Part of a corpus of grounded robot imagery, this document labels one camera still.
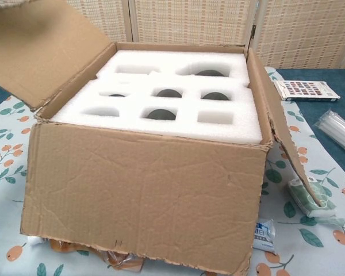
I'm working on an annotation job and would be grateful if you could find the large cardboard box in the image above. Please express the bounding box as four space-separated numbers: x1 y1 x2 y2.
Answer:
0 0 328 275

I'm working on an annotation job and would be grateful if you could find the white foam packing insert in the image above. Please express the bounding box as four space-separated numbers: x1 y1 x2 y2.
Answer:
50 50 270 144

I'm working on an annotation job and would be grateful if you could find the large dark round bowl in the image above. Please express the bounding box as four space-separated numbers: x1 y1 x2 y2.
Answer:
194 68 224 77

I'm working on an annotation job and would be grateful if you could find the woven bamboo folding screen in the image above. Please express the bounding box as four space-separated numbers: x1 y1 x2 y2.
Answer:
0 0 345 75

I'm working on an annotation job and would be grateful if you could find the peanut butter spout pouch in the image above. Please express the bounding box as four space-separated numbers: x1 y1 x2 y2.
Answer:
47 238 144 271

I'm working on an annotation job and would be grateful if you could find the Crest toothpaste tube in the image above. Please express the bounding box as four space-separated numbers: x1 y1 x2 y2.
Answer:
251 220 278 255

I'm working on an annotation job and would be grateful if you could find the teal blue table cover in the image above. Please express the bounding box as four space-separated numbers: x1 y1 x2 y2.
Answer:
0 66 345 176

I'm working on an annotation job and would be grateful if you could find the green tissue pack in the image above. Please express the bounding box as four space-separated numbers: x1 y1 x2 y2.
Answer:
286 177 345 231

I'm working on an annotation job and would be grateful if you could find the flat box with photo grid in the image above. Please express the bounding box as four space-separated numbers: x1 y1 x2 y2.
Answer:
273 79 340 102

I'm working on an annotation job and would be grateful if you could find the bundle of clear straws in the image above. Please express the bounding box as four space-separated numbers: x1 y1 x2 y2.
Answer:
313 110 345 159

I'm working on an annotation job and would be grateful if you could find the fruit and leaf print tablecloth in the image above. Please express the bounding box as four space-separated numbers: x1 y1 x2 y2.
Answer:
0 66 345 276

